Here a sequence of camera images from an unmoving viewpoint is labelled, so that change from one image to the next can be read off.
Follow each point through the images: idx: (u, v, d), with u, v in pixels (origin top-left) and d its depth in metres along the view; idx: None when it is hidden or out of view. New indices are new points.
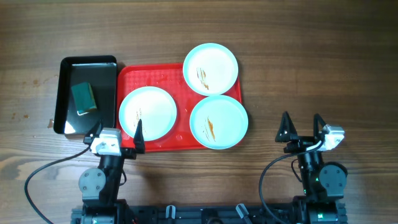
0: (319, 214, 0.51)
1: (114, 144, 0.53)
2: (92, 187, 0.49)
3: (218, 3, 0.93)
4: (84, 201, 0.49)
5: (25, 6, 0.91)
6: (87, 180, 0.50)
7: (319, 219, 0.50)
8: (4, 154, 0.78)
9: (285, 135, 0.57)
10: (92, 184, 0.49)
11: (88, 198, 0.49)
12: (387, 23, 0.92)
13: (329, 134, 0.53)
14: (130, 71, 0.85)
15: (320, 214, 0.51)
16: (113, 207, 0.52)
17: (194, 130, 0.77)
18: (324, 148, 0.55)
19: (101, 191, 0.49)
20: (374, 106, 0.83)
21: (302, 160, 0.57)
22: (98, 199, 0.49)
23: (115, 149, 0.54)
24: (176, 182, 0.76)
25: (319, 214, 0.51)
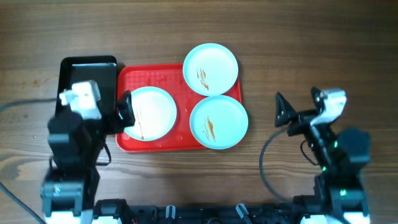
0: (341, 191, 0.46)
1: (87, 94, 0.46)
2: (62, 127, 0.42)
3: (218, 4, 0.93)
4: (51, 144, 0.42)
5: (25, 6, 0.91)
6: (56, 121, 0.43)
7: (342, 197, 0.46)
8: (4, 154, 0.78)
9: (282, 116, 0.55)
10: (62, 124, 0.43)
11: (55, 140, 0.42)
12: (387, 23, 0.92)
13: (329, 99, 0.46)
14: (130, 71, 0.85)
15: (343, 191, 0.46)
16: (80, 171, 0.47)
17: (194, 130, 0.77)
18: (328, 115, 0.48)
19: (72, 134, 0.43)
20: (374, 106, 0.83)
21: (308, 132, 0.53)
22: (67, 141, 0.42)
23: (88, 101, 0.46)
24: (176, 182, 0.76)
25: (342, 191, 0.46)
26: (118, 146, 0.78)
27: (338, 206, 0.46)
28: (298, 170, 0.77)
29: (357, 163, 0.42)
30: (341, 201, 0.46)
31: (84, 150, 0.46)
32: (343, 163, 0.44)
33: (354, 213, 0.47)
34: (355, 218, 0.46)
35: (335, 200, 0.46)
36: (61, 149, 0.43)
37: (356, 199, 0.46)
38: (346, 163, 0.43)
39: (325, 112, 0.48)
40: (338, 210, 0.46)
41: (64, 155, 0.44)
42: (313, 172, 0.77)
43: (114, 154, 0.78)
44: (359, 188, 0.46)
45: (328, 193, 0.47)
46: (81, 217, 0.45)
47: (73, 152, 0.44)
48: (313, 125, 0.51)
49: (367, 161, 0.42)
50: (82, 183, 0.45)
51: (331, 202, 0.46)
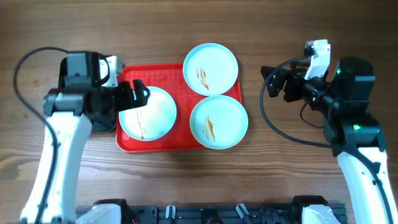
0: (355, 126, 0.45)
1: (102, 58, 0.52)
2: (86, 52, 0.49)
3: (218, 3, 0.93)
4: (69, 60, 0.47)
5: (25, 6, 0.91)
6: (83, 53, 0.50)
7: (357, 132, 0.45)
8: (4, 154, 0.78)
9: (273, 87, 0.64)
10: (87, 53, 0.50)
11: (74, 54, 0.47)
12: (387, 23, 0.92)
13: (316, 44, 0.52)
14: (130, 71, 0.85)
15: (357, 127, 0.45)
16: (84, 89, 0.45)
17: (194, 130, 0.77)
18: (319, 60, 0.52)
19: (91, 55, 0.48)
20: (374, 107, 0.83)
21: (306, 89, 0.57)
22: (86, 55, 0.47)
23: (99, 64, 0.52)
24: (176, 182, 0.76)
25: (356, 127, 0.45)
26: (118, 146, 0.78)
27: (351, 137, 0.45)
28: (299, 170, 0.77)
29: (364, 82, 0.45)
30: (354, 134, 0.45)
31: (99, 82, 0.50)
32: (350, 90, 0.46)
33: (370, 148, 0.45)
34: (371, 153, 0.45)
35: (349, 135, 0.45)
36: (80, 62, 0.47)
37: (370, 133, 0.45)
38: (352, 85, 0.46)
39: (318, 56, 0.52)
40: (352, 144, 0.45)
41: (79, 70, 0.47)
42: (313, 172, 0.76)
43: (114, 155, 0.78)
44: (373, 122, 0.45)
45: (339, 128, 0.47)
46: (81, 117, 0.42)
47: (89, 70, 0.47)
48: (308, 79, 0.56)
49: (372, 80, 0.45)
50: (89, 90, 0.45)
51: (344, 137, 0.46)
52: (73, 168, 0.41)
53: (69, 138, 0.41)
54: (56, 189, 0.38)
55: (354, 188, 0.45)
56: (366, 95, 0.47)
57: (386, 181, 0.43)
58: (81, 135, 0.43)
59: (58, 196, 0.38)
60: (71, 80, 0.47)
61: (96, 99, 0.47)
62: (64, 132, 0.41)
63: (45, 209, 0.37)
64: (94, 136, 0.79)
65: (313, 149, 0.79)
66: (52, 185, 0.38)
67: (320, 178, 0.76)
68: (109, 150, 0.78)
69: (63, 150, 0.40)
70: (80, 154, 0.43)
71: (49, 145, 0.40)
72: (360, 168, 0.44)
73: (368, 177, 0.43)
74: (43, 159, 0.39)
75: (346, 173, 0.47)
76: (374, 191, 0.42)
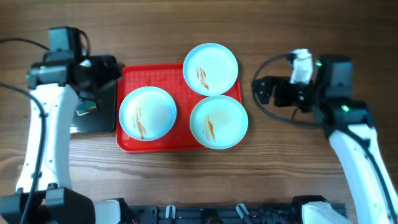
0: (344, 108, 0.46)
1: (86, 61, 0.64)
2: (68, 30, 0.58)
3: (218, 3, 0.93)
4: (51, 35, 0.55)
5: (25, 6, 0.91)
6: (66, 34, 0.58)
7: (346, 112, 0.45)
8: (4, 154, 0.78)
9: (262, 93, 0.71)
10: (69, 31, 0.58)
11: (56, 30, 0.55)
12: (387, 23, 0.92)
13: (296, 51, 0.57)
14: (130, 71, 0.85)
15: (346, 108, 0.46)
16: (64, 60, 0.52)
17: (194, 130, 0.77)
18: (301, 62, 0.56)
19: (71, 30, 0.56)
20: (374, 106, 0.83)
21: (291, 88, 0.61)
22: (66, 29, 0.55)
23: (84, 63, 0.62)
24: (176, 182, 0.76)
25: (344, 107, 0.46)
26: (118, 146, 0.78)
27: (341, 118, 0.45)
28: (299, 170, 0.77)
29: (341, 68, 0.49)
30: (344, 114, 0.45)
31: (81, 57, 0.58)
32: (331, 74, 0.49)
33: (360, 126, 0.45)
34: (360, 129, 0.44)
35: (338, 116, 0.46)
36: (63, 39, 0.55)
37: (359, 113, 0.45)
38: (332, 70, 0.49)
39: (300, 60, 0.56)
40: (342, 124, 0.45)
41: (61, 45, 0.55)
42: (313, 172, 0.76)
43: (114, 155, 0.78)
44: (360, 105, 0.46)
45: (328, 110, 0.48)
46: (66, 88, 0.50)
47: (70, 45, 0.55)
48: (294, 83, 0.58)
49: (351, 66, 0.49)
50: (71, 61, 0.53)
51: (334, 118, 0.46)
52: (63, 136, 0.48)
53: (56, 109, 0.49)
54: (49, 158, 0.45)
55: (349, 163, 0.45)
56: (347, 81, 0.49)
57: (377, 154, 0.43)
58: (66, 106, 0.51)
59: (51, 163, 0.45)
60: (54, 55, 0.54)
61: (78, 71, 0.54)
62: (51, 103, 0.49)
63: (40, 177, 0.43)
64: (94, 136, 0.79)
65: (314, 149, 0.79)
66: (44, 155, 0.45)
67: (320, 178, 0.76)
68: (109, 150, 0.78)
69: (51, 121, 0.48)
70: (67, 122, 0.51)
71: (38, 117, 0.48)
72: (351, 144, 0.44)
73: (360, 152, 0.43)
74: (33, 135, 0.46)
75: (340, 149, 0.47)
76: (368, 165, 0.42)
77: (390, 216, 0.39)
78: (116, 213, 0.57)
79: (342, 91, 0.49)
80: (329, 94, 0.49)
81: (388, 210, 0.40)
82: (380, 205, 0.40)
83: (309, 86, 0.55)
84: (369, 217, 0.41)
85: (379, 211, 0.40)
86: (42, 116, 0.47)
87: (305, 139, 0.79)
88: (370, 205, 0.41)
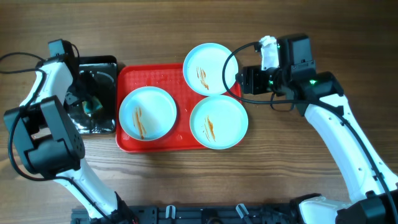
0: (311, 81, 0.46)
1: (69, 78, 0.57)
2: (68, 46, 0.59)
3: (218, 3, 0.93)
4: (51, 46, 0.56)
5: (25, 6, 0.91)
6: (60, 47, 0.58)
7: (313, 86, 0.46)
8: (4, 154, 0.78)
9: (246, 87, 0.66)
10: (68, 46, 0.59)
11: (53, 43, 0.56)
12: (386, 23, 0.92)
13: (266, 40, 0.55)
14: (130, 71, 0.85)
15: (313, 82, 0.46)
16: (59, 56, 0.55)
17: (194, 130, 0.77)
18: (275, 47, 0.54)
19: (67, 44, 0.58)
20: (374, 106, 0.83)
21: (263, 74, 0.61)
22: (62, 41, 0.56)
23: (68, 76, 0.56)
24: (176, 182, 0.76)
25: (312, 81, 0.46)
26: (118, 146, 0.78)
27: (310, 92, 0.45)
28: (299, 170, 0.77)
29: (301, 45, 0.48)
30: (311, 87, 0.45)
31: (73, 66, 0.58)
32: (292, 53, 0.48)
33: (331, 96, 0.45)
34: (331, 98, 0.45)
35: (307, 91, 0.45)
36: (58, 45, 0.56)
37: (325, 84, 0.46)
38: (291, 48, 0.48)
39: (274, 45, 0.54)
40: (313, 98, 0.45)
41: (58, 50, 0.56)
42: (313, 172, 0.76)
43: (114, 155, 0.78)
44: (327, 78, 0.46)
45: (297, 87, 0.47)
46: (62, 64, 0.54)
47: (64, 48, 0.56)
48: (265, 70, 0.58)
49: (308, 43, 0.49)
50: (65, 55, 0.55)
51: (304, 93, 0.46)
52: (60, 86, 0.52)
53: (54, 71, 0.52)
54: (46, 88, 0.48)
55: (327, 133, 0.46)
56: (310, 58, 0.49)
57: (352, 119, 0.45)
58: (64, 71, 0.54)
59: (47, 92, 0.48)
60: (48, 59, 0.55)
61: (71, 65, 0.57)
62: (52, 65, 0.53)
63: (38, 98, 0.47)
64: (94, 136, 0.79)
65: (313, 148, 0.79)
66: (43, 86, 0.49)
67: (320, 178, 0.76)
68: (109, 150, 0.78)
69: (51, 73, 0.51)
70: (63, 86, 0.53)
71: (40, 76, 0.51)
72: (326, 115, 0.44)
73: (335, 121, 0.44)
74: (36, 81, 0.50)
75: (316, 122, 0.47)
76: (345, 132, 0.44)
77: (375, 177, 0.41)
78: (113, 200, 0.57)
79: (306, 66, 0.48)
80: (295, 70, 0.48)
81: (372, 171, 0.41)
82: (364, 167, 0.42)
83: (278, 68, 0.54)
84: (357, 182, 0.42)
85: (364, 174, 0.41)
86: (42, 74, 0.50)
87: (305, 139, 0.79)
88: (356, 170, 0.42)
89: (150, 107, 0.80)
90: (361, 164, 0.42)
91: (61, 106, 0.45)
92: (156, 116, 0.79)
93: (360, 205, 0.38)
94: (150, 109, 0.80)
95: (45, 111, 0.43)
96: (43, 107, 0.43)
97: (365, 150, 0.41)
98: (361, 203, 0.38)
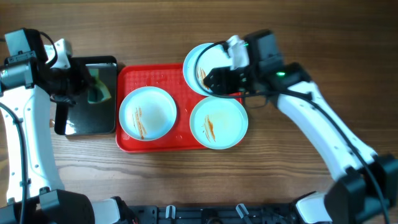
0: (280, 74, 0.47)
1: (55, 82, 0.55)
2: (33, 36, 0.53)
3: (218, 3, 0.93)
4: (11, 42, 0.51)
5: (25, 6, 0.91)
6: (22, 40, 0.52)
7: (282, 78, 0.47)
8: (4, 154, 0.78)
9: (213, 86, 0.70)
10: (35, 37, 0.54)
11: (13, 35, 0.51)
12: (386, 23, 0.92)
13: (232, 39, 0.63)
14: (130, 71, 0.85)
15: (281, 74, 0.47)
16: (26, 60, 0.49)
17: (194, 130, 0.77)
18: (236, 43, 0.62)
19: (31, 36, 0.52)
20: (374, 106, 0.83)
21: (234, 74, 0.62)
22: (23, 32, 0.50)
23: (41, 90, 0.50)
24: (176, 182, 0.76)
25: (280, 73, 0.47)
26: (118, 146, 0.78)
27: (280, 84, 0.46)
28: (299, 170, 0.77)
29: (265, 41, 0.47)
30: (279, 81, 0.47)
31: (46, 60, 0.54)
32: (259, 51, 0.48)
33: (300, 84, 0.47)
34: (300, 86, 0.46)
35: (277, 84, 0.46)
36: (22, 41, 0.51)
37: (293, 75, 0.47)
38: (257, 45, 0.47)
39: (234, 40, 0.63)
40: (282, 88, 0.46)
41: (23, 47, 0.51)
42: (313, 173, 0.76)
43: (114, 155, 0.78)
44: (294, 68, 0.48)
45: (267, 82, 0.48)
46: (35, 89, 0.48)
47: (30, 43, 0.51)
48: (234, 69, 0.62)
49: (272, 37, 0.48)
50: (33, 58, 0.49)
51: (274, 87, 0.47)
52: (44, 142, 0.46)
53: (30, 112, 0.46)
54: (34, 164, 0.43)
55: (301, 119, 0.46)
56: (274, 51, 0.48)
57: (322, 102, 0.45)
58: (41, 110, 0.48)
59: (37, 167, 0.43)
60: (15, 58, 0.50)
61: (43, 68, 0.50)
62: (23, 107, 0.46)
63: (29, 181, 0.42)
64: (94, 136, 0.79)
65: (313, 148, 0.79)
66: (29, 160, 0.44)
67: (320, 178, 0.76)
68: (109, 151, 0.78)
69: (27, 124, 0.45)
70: (47, 124, 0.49)
71: (12, 124, 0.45)
72: (297, 102, 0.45)
73: (305, 105, 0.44)
74: (12, 138, 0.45)
75: (290, 111, 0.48)
76: (316, 115, 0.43)
77: (352, 153, 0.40)
78: (112, 206, 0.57)
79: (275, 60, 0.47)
80: (263, 68, 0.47)
81: (347, 147, 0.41)
82: (340, 145, 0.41)
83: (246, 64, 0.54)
84: (334, 161, 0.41)
85: (341, 152, 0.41)
86: (17, 122, 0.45)
87: (305, 139, 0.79)
88: (331, 149, 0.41)
89: (150, 108, 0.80)
90: (336, 143, 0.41)
91: (58, 190, 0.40)
92: (157, 117, 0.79)
93: (337, 185, 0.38)
94: (150, 109, 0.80)
95: (46, 211, 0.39)
96: (43, 205, 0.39)
97: (337, 127, 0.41)
98: (342, 182, 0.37)
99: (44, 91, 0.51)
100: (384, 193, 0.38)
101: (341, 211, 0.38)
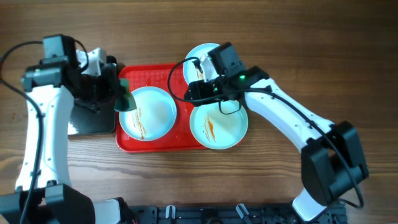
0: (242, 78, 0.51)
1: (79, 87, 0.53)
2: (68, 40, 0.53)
3: (218, 3, 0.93)
4: (46, 44, 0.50)
5: (25, 5, 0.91)
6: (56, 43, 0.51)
7: (245, 81, 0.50)
8: (4, 154, 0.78)
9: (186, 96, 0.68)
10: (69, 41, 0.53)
11: (49, 38, 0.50)
12: (386, 23, 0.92)
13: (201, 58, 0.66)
14: (130, 71, 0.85)
15: (243, 78, 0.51)
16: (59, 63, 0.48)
17: (194, 130, 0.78)
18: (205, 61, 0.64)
19: (66, 40, 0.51)
20: (374, 106, 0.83)
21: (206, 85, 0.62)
22: (59, 37, 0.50)
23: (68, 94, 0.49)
24: (176, 182, 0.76)
25: (242, 76, 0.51)
26: (118, 146, 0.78)
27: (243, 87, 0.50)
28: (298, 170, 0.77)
29: (226, 51, 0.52)
30: (242, 83, 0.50)
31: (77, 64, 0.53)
32: (221, 61, 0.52)
33: (261, 83, 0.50)
34: (260, 84, 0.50)
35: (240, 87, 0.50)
36: (56, 43, 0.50)
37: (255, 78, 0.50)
38: (219, 57, 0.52)
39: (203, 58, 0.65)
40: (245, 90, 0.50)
41: (55, 50, 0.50)
42: None
43: (114, 155, 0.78)
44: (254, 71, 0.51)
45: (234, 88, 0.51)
46: (61, 89, 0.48)
47: (64, 48, 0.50)
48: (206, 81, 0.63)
49: (232, 47, 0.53)
50: (64, 63, 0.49)
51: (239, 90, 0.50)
52: (61, 140, 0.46)
53: (52, 109, 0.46)
54: (47, 157, 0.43)
55: (265, 111, 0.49)
56: (235, 60, 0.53)
57: (281, 93, 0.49)
58: (63, 108, 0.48)
59: (49, 162, 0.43)
60: (47, 60, 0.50)
61: (74, 73, 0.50)
62: (48, 103, 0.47)
63: (38, 174, 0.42)
64: (94, 136, 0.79)
65: None
66: (43, 154, 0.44)
67: None
68: (109, 151, 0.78)
69: (48, 120, 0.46)
70: (66, 124, 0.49)
71: (35, 117, 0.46)
72: (259, 95, 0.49)
73: (266, 96, 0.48)
74: (32, 129, 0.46)
75: (257, 107, 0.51)
76: (277, 103, 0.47)
77: (310, 126, 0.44)
78: (114, 207, 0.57)
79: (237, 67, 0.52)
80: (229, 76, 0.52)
81: (306, 122, 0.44)
82: (300, 123, 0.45)
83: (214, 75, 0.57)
84: (298, 138, 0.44)
85: (301, 127, 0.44)
86: (38, 116, 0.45)
87: None
88: (293, 127, 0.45)
89: (150, 108, 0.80)
90: (296, 122, 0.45)
91: (64, 184, 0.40)
92: (157, 117, 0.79)
93: (304, 154, 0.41)
94: (150, 109, 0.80)
95: (50, 205, 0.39)
96: (47, 197, 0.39)
97: (293, 107, 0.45)
98: (306, 155, 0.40)
99: (69, 94, 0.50)
100: (349, 157, 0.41)
101: (314, 182, 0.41)
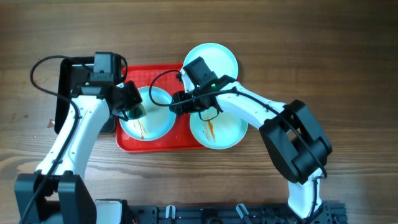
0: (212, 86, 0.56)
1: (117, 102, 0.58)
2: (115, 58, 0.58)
3: (218, 3, 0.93)
4: (96, 60, 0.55)
5: (25, 5, 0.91)
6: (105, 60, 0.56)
7: (215, 88, 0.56)
8: (4, 154, 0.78)
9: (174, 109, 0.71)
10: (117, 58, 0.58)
11: (101, 55, 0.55)
12: (387, 22, 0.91)
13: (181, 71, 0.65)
14: (130, 71, 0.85)
15: (213, 85, 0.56)
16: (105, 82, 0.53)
17: (194, 130, 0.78)
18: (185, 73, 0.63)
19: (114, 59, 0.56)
20: (374, 106, 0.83)
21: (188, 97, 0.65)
22: (109, 55, 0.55)
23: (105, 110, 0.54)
24: (176, 182, 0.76)
25: (212, 84, 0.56)
26: (118, 146, 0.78)
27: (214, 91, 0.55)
28: None
29: (198, 65, 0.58)
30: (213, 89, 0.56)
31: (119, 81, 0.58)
32: (193, 74, 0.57)
33: (228, 85, 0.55)
34: (227, 87, 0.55)
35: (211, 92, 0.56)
36: (106, 61, 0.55)
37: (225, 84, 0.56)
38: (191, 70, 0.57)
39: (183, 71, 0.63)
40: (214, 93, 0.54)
41: (103, 67, 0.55)
42: None
43: (114, 155, 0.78)
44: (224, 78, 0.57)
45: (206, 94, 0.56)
46: (102, 102, 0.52)
47: (112, 67, 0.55)
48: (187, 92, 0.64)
49: (203, 61, 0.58)
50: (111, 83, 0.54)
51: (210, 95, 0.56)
52: (87, 141, 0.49)
53: (89, 114, 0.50)
54: (72, 150, 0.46)
55: (235, 109, 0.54)
56: (206, 71, 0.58)
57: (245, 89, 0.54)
58: (97, 117, 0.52)
59: (71, 156, 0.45)
60: (96, 76, 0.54)
61: (116, 91, 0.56)
62: (87, 109, 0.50)
63: (58, 164, 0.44)
64: None
65: None
66: (69, 147, 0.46)
67: None
68: (109, 151, 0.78)
69: (83, 122, 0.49)
70: (95, 129, 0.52)
71: (72, 117, 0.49)
72: (226, 96, 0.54)
73: (231, 95, 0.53)
74: (66, 126, 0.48)
75: (228, 109, 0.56)
76: (241, 99, 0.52)
77: (267, 109, 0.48)
78: (115, 209, 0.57)
79: (209, 78, 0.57)
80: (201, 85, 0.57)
81: (263, 107, 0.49)
82: (258, 109, 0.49)
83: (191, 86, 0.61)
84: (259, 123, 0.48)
85: (260, 113, 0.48)
86: (75, 117, 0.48)
87: None
88: (254, 114, 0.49)
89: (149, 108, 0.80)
90: (255, 109, 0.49)
91: (78, 177, 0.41)
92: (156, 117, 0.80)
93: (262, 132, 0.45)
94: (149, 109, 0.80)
95: (61, 195, 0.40)
96: (60, 187, 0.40)
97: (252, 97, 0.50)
98: (263, 132, 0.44)
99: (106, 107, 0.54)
100: (306, 133, 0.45)
101: (278, 158, 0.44)
